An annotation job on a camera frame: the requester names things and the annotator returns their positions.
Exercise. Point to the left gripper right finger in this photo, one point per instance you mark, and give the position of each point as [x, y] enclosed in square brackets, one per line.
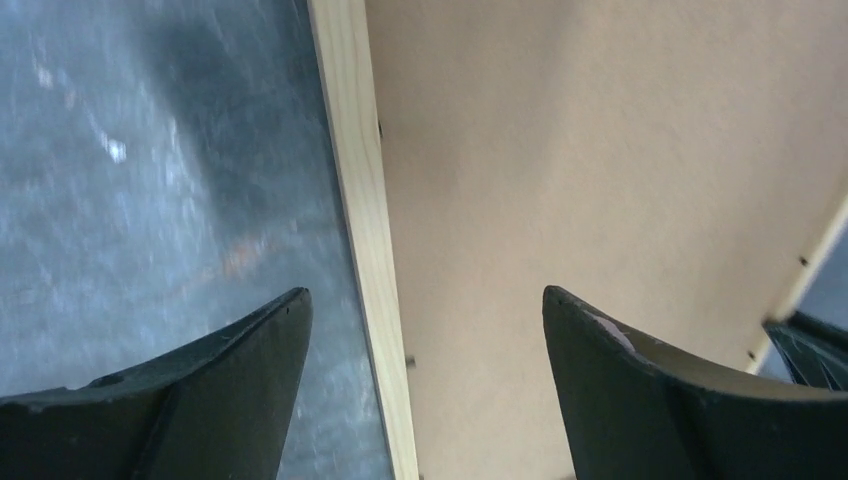
[635, 407]

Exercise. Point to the brown backing board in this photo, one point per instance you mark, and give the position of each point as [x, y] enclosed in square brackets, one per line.
[563, 166]

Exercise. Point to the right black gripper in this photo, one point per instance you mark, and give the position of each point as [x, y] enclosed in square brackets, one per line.
[813, 351]

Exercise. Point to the wooden picture frame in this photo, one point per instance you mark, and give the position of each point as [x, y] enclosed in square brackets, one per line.
[364, 232]

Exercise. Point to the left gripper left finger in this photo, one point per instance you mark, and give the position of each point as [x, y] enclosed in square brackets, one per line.
[218, 407]

